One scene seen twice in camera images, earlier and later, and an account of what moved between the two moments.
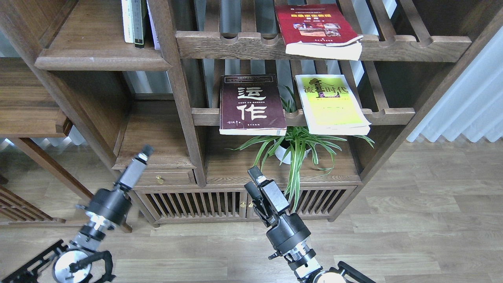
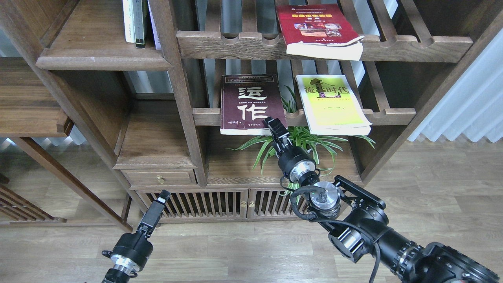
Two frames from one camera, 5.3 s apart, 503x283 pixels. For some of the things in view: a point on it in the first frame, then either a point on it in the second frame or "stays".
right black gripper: [286, 229] -> [295, 162]
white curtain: [474, 109] stays
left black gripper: [113, 205] -> [132, 249]
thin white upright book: [156, 45] stays
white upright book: [128, 21] stays
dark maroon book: [251, 104] stays
